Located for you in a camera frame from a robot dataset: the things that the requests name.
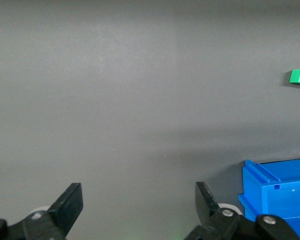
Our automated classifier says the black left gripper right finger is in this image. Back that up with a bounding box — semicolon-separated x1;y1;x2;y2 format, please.
183;181;300;240

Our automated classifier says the blue plastic storage bin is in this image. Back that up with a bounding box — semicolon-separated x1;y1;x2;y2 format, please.
237;157;300;240

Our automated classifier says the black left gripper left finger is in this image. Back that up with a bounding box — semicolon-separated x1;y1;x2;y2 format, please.
0;182;84;240

